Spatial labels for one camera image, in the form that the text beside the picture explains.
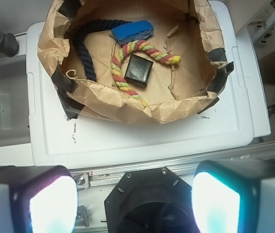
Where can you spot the black square box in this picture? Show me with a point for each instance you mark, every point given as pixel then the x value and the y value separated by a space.
pixel 138 70

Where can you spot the white plastic bin lid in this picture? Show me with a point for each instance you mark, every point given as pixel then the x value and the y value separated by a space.
pixel 92 142

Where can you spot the translucent plastic container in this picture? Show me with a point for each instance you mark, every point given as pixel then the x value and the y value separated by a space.
pixel 14 107

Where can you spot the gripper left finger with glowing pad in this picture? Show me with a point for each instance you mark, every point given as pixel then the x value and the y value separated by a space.
pixel 37 199

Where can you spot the crumpled brown paper bag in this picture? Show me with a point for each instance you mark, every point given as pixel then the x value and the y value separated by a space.
pixel 87 65

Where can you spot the black octagonal mount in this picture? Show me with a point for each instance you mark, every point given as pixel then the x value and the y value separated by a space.
pixel 150 201

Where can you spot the aluminium rail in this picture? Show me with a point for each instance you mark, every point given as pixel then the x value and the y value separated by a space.
pixel 184 165

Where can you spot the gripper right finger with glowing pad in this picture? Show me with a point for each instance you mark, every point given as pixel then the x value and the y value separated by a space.
pixel 234 196

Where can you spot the blue sponge block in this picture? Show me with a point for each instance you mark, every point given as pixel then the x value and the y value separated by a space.
pixel 129 32

